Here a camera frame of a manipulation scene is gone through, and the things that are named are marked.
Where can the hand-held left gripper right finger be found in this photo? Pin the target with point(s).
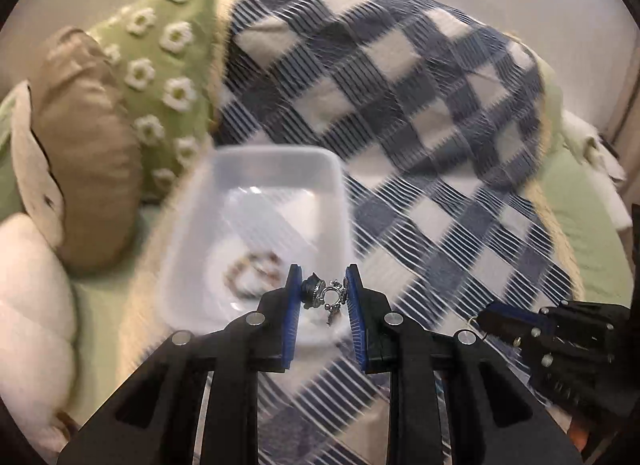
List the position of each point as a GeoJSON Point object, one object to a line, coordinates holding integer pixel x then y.
{"type": "Point", "coordinates": [356, 315]}

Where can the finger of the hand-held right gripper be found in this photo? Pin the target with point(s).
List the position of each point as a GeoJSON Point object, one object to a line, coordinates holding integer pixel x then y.
{"type": "Point", "coordinates": [505, 322]}

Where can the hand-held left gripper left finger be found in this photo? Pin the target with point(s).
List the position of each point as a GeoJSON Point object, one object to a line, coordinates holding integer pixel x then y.
{"type": "Point", "coordinates": [292, 315]}

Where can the clear plastic container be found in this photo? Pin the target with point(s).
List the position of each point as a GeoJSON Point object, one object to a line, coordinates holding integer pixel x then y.
{"type": "Point", "coordinates": [260, 240]}

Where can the green bed sheet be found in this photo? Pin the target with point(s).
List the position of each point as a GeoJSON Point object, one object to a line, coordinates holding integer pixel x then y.
{"type": "Point", "coordinates": [580, 225]}

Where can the blue white checkered blanket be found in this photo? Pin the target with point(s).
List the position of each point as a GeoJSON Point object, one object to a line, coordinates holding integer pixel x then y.
{"type": "Point", "coordinates": [380, 145]}

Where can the white cloth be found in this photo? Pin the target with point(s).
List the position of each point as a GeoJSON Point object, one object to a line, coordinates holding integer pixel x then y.
{"type": "Point", "coordinates": [595, 155]}

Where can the white plush pillow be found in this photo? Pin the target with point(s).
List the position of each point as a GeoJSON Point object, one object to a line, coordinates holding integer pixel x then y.
{"type": "Point", "coordinates": [35, 335]}

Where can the tan pillow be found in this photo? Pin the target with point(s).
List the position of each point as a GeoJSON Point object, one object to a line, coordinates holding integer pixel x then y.
{"type": "Point", "coordinates": [82, 155]}

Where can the green flower pillow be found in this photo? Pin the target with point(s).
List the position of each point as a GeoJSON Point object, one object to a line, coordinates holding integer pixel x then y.
{"type": "Point", "coordinates": [165, 80]}

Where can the beige cloth flap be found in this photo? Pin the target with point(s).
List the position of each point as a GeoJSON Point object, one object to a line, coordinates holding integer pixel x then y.
{"type": "Point", "coordinates": [35, 165]}

